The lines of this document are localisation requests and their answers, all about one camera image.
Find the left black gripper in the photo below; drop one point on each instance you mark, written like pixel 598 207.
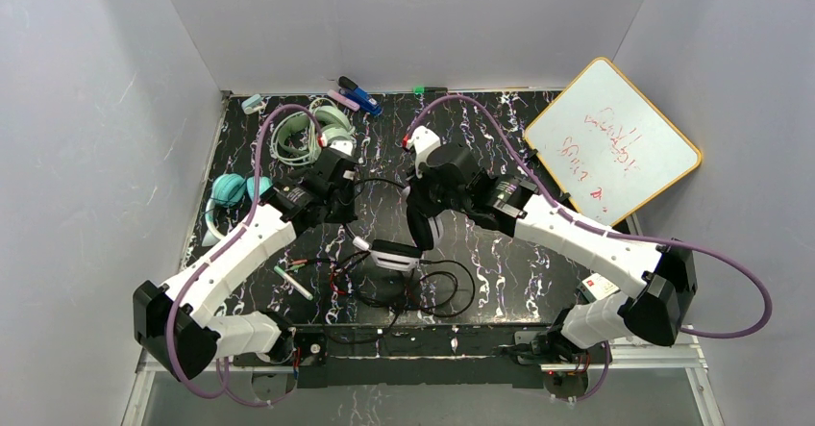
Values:
pixel 345 195

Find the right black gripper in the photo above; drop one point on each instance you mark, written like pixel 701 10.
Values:
pixel 419 203

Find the mint green gaming headphones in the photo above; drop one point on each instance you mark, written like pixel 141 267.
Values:
pixel 295 141

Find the black and white headphones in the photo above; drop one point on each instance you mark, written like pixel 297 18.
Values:
pixel 393 256

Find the teal cat ear headphones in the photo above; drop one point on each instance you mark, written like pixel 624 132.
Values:
pixel 227 191

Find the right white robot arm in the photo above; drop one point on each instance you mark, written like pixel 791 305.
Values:
pixel 655 284

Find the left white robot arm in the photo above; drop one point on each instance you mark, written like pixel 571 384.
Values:
pixel 176 321

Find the pink highlighter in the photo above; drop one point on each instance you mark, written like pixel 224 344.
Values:
pixel 343 100

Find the blue stapler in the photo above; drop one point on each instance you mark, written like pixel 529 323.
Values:
pixel 352 91

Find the green capped white marker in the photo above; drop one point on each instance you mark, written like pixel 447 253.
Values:
pixel 302 290

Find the small light blue eraser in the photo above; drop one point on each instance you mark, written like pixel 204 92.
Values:
pixel 252 104

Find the small white red box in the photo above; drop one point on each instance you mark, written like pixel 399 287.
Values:
pixel 596 287

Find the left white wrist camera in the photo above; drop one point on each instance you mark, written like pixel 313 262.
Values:
pixel 343 143

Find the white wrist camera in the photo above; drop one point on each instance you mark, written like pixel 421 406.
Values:
pixel 343 143
pixel 421 142

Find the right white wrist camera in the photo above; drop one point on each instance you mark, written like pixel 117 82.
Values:
pixel 421 142

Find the white board orange frame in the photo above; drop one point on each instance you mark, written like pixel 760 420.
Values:
pixel 608 146

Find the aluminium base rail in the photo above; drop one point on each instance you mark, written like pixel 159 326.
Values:
pixel 342 362

